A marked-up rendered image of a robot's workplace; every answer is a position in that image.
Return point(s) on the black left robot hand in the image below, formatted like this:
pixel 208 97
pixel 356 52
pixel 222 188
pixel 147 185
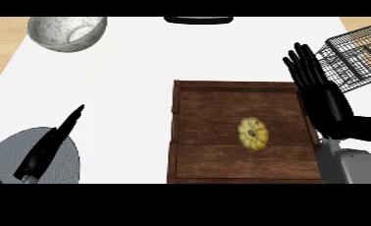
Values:
pixel 46 148

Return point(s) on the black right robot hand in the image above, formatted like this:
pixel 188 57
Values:
pixel 323 100

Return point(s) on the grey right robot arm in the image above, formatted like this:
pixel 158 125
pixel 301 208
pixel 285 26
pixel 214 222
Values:
pixel 344 161

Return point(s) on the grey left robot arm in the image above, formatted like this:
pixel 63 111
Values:
pixel 30 180

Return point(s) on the yellow pattypan squash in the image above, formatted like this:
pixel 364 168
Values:
pixel 253 133

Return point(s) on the brown wooden tray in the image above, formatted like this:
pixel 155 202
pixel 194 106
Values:
pixel 244 131

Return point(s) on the grey round placemat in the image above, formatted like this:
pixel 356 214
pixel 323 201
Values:
pixel 48 167

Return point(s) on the grey metal bowl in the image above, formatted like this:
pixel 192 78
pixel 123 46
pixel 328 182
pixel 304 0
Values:
pixel 67 33

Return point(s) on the black flat object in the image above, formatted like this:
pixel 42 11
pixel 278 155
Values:
pixel 198 20

